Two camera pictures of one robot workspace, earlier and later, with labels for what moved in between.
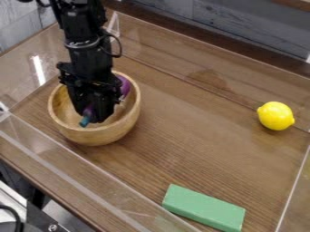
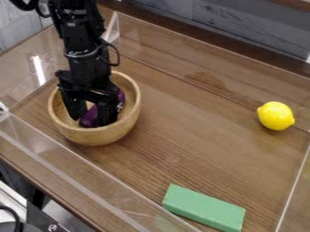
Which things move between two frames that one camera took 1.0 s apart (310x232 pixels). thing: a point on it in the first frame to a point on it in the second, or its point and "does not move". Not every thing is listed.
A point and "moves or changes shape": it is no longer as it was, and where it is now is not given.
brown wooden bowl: (102, 133) does not move
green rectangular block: (204, 207) does not move
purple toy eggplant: (90, 111) moves or changes shape
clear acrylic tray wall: (78, 185) does not move
